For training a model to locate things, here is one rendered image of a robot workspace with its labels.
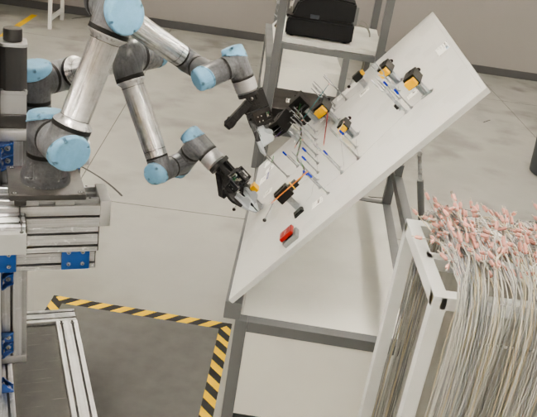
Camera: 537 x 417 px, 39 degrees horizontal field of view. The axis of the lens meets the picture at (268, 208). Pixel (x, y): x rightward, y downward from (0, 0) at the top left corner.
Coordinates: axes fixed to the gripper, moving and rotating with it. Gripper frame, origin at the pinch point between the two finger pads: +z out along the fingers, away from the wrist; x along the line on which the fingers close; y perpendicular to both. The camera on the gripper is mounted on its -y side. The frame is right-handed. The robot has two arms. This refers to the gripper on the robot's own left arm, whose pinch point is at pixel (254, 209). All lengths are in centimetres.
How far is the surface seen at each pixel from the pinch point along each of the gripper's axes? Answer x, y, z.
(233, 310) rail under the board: -28.9, -4.5, 20.9
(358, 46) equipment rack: 110, -16, -30
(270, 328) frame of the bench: -23.3, -4.0, 33.2
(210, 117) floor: 243, -323, -126
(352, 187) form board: 8.3, 36.6, 17.7
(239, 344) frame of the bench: -31.1, -13.4, 30.4
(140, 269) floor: 31, -172, -34
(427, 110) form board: 35, 55, 16
